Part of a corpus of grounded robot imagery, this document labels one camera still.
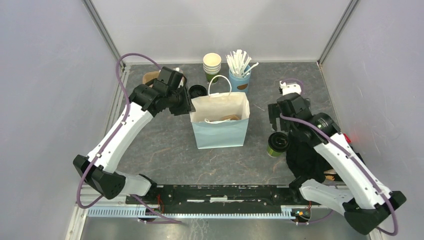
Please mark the green paper cup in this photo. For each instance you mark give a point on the green paper cup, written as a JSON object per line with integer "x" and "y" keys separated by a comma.
{"x": 273, "y": 153}

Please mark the stack of paper cups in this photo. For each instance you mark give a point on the stack of paper cups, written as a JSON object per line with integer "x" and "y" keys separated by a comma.
{"x": 211, "y": 65}

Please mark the red emergency button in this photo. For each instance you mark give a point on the red emergency button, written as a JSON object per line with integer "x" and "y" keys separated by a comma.
{"x": 348, "y": 140}

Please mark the black cloth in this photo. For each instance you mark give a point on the black cloth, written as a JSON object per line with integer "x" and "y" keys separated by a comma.
{"x": 303, "y": 160}

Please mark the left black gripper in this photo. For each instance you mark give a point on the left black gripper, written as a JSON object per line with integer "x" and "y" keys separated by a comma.
{"x": 187, "y": 107}

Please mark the brown cardboard cup carrier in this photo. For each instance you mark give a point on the brown cardboard cup carrier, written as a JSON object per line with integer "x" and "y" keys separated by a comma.
{"x": 232, "y": 117}

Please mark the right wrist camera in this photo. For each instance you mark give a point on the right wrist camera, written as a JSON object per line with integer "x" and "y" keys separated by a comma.
{"x": 287, "y": 87}

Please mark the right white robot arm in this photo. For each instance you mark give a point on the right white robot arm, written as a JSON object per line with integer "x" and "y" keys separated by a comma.
{"x": 360, "y": 198}

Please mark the white and blue paper bag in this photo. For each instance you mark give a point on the white and blue paper bag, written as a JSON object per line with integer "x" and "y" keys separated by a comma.
{"x": 209, "y": 131}

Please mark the blue straw holder can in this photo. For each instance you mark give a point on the blue straw holder can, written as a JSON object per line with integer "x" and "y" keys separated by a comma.
{"x": 239, "y": 84}

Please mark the stack of black lids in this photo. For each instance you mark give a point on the stack of black lids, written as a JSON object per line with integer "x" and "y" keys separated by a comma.
{"x": 197, "y": 90}

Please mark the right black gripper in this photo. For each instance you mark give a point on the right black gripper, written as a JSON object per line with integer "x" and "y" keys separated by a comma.
{"x": 274, "y": 112}

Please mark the black cup lid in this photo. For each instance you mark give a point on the black cup lid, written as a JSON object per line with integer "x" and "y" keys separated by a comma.
{"x": 278, "y": 142}

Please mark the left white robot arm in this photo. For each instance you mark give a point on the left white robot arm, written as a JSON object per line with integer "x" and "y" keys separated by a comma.
{"x": 99, "y": 177}

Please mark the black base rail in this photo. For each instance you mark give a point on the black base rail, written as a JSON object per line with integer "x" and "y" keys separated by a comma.
{"x": 224, "y": 199}

